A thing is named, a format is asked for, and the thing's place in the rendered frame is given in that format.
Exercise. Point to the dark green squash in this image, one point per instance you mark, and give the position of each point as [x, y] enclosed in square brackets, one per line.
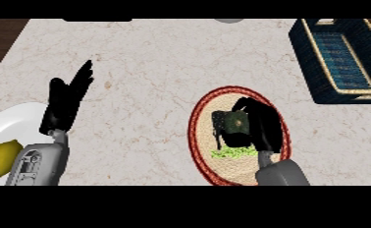
[232, 123]

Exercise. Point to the grey round object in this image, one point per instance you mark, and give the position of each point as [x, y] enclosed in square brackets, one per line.
[229, 20]

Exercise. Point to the white plate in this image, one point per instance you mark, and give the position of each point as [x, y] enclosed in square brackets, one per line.
[20, 120]

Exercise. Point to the round red-rimmed woven placemat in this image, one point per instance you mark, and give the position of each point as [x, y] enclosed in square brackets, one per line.
[236, 166]

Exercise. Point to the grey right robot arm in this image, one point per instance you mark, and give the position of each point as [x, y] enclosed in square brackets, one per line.
[277, 170]

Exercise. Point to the yellow lemon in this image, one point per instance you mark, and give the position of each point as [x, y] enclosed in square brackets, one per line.
[9, 155]

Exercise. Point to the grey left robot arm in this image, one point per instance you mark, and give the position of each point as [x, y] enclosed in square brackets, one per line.
[42, 164]

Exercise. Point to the dark blue wicker basket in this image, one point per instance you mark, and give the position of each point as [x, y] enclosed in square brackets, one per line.
[338, 61]

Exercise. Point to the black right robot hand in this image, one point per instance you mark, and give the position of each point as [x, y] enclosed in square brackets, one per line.
[264, 124]

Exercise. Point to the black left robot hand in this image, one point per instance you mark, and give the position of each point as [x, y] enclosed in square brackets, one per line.
[62, 104]

